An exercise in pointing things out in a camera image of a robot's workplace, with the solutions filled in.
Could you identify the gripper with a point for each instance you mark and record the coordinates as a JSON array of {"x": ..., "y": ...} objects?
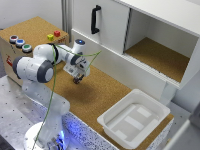
[{"x": 74, "y": 70}]

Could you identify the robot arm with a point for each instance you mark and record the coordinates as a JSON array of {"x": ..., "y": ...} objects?
[{"x": 33, "y": 68}]

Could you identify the yellow block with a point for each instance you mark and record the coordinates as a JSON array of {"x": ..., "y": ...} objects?
[{"x": 50, "y": 37}]

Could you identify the pink block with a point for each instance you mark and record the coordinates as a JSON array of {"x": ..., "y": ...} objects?
[{"x": 57, "y": 33}]

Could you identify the green button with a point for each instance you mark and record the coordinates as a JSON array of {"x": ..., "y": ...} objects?
[{"x": 26, "y": 47}]

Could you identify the wooden drawer box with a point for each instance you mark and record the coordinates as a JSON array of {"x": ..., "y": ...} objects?
[{"x": 33, "y": 30}]

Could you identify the blue button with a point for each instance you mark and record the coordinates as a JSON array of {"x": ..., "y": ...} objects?
[{"x": 20, "y": 42}]

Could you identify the white sliding door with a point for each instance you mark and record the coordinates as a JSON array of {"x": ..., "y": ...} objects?
[{"x": 113, "y": 23}]

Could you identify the red button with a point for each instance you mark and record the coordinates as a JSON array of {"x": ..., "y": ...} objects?
[{"x": 13, "y": 38}]

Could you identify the white plastic box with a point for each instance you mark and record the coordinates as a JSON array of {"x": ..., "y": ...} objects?
[{"x": 133, "y": 118}]

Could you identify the white cabinet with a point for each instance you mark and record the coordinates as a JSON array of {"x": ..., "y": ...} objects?
[{"x": 160, "y": 13}]

